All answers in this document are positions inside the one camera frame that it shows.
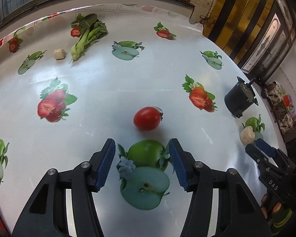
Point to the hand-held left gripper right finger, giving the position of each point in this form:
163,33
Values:
178,164

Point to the barred window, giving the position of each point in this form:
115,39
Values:
19,0

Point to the green striped object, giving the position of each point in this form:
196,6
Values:
283,222

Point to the beige garlic bulb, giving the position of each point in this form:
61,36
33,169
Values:
246,135

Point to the floral sofa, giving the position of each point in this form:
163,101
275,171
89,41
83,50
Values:
283,108

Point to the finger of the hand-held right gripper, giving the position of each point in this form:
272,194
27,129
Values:
265,148
255,155

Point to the beige foam block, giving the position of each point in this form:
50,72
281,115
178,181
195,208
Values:
59,54

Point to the fruit printed tablecloth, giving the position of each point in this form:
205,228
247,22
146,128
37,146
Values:
113,79

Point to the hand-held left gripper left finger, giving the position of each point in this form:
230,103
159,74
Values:
106,164

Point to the yellow black striped curtain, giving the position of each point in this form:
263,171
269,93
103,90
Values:
236,17

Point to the wooden glass door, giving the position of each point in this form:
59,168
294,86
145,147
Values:
273,42

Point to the plain black motor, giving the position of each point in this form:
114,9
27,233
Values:
236,101

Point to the green bok choy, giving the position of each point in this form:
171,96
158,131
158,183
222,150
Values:
88,37

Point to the red tomato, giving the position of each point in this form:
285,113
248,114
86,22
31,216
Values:
148,118

